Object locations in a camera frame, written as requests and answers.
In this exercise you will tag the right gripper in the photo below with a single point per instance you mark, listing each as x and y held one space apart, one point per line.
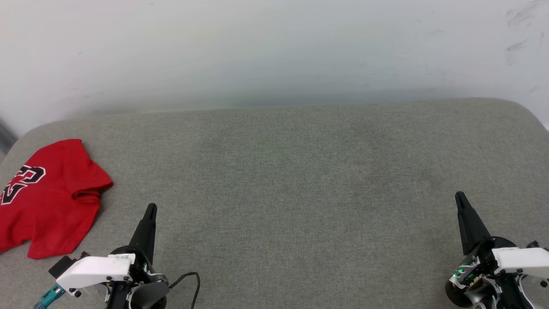
484 279

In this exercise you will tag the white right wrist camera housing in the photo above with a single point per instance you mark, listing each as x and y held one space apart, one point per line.
523 261

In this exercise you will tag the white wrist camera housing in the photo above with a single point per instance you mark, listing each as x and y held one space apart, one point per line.
523 261
94 269

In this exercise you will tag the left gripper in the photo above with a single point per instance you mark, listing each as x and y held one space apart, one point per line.
146 287

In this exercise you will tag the grey fabric sofa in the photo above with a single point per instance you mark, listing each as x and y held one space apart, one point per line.
300 193

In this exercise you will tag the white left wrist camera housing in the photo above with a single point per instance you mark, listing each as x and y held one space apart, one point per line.
94 269

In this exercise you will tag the red Bulls 23 jersey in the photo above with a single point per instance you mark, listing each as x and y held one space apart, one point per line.
51 206

